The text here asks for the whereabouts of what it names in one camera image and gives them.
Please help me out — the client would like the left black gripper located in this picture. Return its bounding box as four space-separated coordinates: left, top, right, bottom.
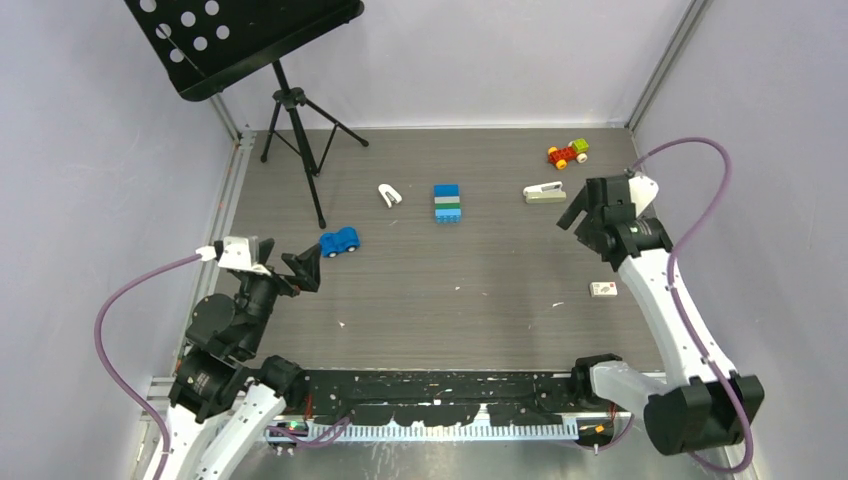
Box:
238 237 321 354

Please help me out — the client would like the beige white stapler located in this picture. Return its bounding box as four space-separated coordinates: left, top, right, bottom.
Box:
522 181 567 204

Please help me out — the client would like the white staple box sleeve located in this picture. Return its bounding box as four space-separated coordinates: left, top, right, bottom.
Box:
589 281 618 298

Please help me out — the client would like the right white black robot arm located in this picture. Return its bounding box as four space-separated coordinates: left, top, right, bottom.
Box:
557 175 765 456

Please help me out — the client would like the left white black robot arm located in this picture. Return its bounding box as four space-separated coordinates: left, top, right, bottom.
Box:
144 236 322 479

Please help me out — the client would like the blue toy car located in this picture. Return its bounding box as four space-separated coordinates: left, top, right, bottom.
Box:
319 226 361 258

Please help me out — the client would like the red green toy car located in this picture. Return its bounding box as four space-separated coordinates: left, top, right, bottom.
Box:
547 138 589 170

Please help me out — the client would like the white staple remover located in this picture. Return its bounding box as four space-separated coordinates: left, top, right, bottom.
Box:
377 183 403 209

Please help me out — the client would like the blue green brick stack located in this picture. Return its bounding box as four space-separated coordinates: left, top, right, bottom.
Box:
433 184 462 224

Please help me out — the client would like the black music stand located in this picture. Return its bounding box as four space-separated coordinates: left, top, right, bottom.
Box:
125 0 369 228

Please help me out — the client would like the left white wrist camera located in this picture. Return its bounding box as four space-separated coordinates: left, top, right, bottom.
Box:
195 236 271 276

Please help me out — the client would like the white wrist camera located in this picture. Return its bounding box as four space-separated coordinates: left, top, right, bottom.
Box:
195 236 271 276
625 170 660 218

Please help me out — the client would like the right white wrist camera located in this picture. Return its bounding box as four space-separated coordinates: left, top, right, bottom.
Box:
625 170 660 218

